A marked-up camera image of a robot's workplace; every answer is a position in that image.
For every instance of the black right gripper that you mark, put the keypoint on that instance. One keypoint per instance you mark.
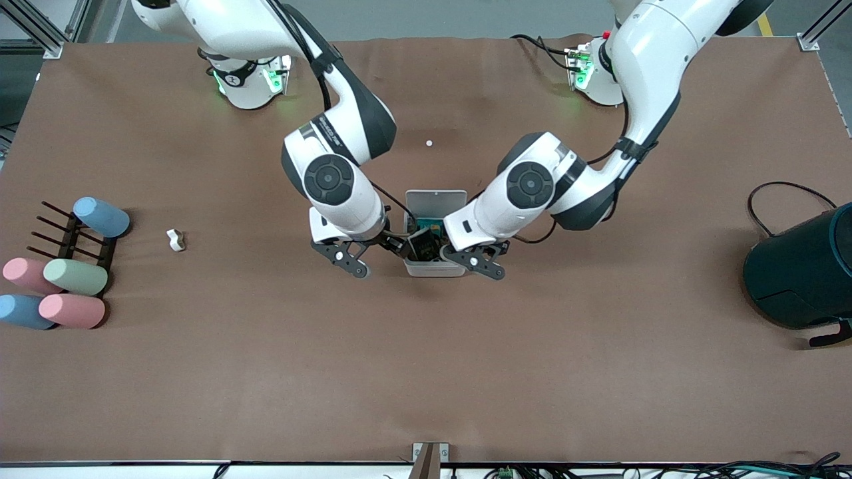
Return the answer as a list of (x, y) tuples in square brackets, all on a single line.
[(401, 243)]

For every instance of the black snack wrapper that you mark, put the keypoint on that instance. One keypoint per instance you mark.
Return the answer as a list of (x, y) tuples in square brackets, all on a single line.
[(424, 245)]

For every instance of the white square trash bin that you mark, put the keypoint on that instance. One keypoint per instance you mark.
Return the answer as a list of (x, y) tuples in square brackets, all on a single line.
[(436, 203)]

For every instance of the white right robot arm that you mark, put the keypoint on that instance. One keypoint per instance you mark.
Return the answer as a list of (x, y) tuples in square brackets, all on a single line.
[(333, 179)]

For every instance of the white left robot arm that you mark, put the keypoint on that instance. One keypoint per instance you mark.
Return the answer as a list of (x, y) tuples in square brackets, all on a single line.
[(532, 186)]

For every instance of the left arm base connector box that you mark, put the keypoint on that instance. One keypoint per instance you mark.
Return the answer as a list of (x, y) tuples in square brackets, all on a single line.
[(579, 66)]

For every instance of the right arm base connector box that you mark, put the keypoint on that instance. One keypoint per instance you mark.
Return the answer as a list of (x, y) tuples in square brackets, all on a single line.
[(278, 73)]

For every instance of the teal snack wrapper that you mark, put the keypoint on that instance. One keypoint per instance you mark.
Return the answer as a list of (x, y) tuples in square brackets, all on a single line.
[(429, 222)]

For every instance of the blue plastic cup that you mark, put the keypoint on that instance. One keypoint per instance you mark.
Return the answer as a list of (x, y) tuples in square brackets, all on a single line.
[(101, 217), (21, 311)]

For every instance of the green plastic cup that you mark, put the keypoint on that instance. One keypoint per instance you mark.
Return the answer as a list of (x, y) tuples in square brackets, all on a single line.
[(74, 277)]

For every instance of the black cup rack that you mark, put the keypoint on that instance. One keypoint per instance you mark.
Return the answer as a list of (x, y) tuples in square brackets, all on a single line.
[(70, 249)]

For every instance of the pink plastic cup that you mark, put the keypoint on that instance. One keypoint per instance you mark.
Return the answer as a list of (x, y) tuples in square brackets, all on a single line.
[(72, 311), (23, 274)]

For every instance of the dark teal round appliance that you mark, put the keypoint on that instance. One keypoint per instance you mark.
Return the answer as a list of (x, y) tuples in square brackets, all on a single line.
[(799, 273)]

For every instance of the metal table edge bracket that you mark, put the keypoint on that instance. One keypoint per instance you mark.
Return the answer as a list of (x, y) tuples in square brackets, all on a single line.
[(430, 459)]

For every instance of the aluminium frame profile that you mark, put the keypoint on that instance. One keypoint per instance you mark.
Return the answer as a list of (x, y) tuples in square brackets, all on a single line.
[(40, 30), (822, 30)]

